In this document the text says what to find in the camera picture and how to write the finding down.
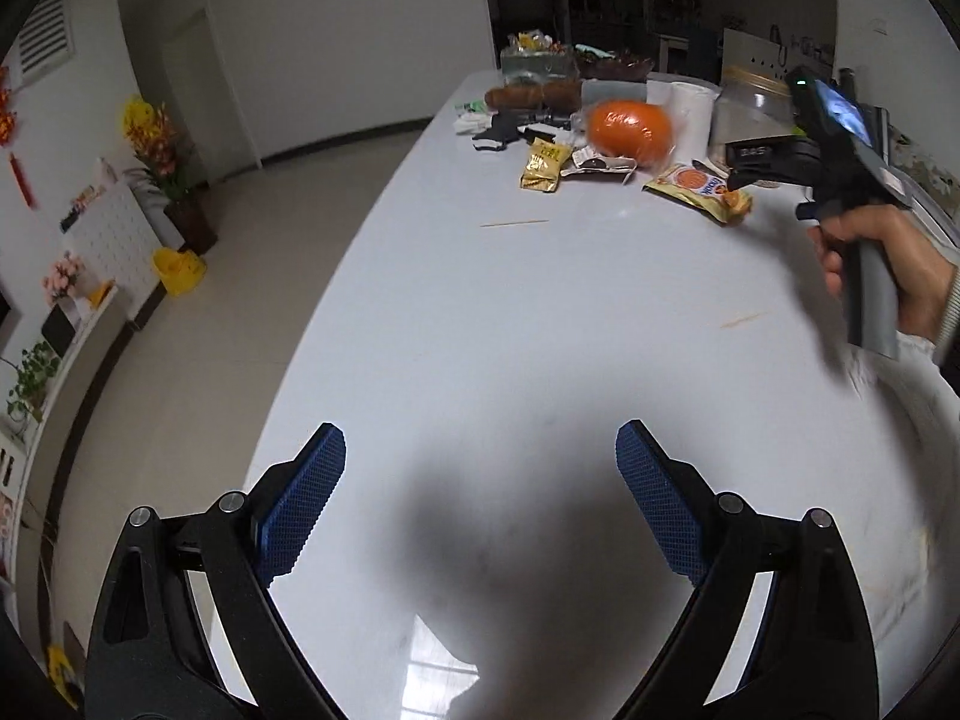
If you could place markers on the white wall vent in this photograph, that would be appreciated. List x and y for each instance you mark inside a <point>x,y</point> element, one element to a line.
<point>46,34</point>

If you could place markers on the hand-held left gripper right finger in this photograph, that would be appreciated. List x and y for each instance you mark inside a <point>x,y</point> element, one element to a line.
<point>660,495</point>

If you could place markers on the green potted plant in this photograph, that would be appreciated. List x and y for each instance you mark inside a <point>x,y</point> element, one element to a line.
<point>34,379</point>

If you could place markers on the white low console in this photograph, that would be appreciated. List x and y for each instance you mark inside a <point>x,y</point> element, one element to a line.
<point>75,337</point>

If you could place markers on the white perforated cabinet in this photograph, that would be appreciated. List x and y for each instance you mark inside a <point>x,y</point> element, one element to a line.
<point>112,240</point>

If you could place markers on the yellow snack packet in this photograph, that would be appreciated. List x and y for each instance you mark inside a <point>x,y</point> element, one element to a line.
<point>694,187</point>

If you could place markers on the wooden toothpick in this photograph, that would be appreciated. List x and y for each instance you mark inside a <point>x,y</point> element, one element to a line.
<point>514,223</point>

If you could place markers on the white and green small packet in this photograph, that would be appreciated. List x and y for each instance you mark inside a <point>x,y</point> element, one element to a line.
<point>472,116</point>

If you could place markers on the brown cylindrical roll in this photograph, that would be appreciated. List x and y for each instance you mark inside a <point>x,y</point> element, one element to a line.
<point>525,95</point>

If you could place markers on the colourful small boxes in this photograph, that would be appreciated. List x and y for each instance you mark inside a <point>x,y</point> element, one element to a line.
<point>82,202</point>

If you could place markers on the person's right hand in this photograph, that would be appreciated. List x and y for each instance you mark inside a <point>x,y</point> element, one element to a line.
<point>919,270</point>

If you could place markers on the white paper roll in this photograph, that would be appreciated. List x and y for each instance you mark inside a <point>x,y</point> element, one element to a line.
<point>694,112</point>

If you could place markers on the red wall hanging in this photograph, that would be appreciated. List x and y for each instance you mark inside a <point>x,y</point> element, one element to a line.
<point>22,180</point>

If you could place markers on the yellow bucket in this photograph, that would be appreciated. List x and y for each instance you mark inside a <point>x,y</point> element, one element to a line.
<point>180,270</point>

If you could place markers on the black cloth piece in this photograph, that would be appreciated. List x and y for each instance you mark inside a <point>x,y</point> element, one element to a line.
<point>499,131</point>

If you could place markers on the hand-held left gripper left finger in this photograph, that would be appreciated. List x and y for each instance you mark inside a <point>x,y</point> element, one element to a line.
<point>307,495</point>

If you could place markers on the clear plastic jar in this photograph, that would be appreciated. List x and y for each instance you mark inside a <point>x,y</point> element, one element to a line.
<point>750,109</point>

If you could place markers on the potted yellow flowers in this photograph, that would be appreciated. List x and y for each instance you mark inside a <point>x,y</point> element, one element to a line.
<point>154,142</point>

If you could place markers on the dark basket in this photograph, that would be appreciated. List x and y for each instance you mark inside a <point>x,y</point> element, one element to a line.
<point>615,64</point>

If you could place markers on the person's right forearm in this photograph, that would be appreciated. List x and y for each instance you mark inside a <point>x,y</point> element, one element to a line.
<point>949,315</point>

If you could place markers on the gold snack packet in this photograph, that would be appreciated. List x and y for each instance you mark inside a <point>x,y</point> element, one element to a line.
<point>544,165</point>

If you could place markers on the orange bread in bag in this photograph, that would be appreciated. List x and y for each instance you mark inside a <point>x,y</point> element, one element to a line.
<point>630,131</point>

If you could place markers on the floral sofa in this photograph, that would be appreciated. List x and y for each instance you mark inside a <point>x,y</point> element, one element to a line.
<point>930,172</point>

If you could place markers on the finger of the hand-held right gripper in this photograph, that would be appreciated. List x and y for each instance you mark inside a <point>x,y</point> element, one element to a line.
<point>765,161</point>

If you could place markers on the pink flowers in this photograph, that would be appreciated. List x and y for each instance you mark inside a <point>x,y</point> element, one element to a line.
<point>64,277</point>

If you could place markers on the white door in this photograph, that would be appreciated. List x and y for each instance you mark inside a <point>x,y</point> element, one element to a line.
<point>210,90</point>

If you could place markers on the white board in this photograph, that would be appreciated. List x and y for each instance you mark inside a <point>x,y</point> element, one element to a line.
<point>750,52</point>

